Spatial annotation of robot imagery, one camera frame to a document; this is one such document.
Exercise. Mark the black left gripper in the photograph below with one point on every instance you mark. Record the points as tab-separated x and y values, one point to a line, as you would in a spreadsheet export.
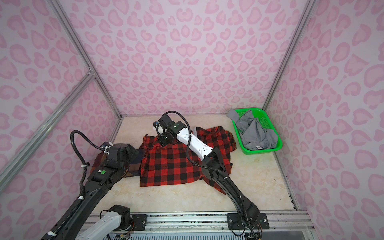
132	155

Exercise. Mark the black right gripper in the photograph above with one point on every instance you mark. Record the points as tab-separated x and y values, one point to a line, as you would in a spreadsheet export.
161	141

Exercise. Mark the red black plaid shirt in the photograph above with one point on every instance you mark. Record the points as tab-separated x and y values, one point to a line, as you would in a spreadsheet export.
162	166

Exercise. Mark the green plastic basket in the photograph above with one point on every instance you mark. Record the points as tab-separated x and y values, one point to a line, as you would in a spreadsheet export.
266	123

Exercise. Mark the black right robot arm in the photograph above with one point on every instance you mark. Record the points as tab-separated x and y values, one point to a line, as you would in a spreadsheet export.
210	161

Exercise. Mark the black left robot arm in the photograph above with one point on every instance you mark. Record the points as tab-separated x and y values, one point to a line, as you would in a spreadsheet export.
99	183

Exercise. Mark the folded brown plaid shirt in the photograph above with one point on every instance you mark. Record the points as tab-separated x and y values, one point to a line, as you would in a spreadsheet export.
133	169

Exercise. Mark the grey shirt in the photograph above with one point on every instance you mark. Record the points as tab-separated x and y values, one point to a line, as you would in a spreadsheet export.
251	132

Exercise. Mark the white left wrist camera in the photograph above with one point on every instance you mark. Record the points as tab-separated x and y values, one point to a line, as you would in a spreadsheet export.
106	147

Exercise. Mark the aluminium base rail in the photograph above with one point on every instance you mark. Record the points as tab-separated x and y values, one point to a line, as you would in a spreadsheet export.
123	225

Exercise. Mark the aluminium frame diagonal bar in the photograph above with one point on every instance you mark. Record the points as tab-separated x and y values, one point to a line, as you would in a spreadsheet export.
19	160

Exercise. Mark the left corner aluminium post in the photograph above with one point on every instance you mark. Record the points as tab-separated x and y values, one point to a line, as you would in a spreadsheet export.
80	48

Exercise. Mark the corner aluminium post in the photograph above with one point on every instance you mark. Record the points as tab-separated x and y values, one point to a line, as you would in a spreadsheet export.
80	48
304	19

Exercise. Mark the right corner aluminium post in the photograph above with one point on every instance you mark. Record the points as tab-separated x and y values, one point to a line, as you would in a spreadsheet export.
304	19

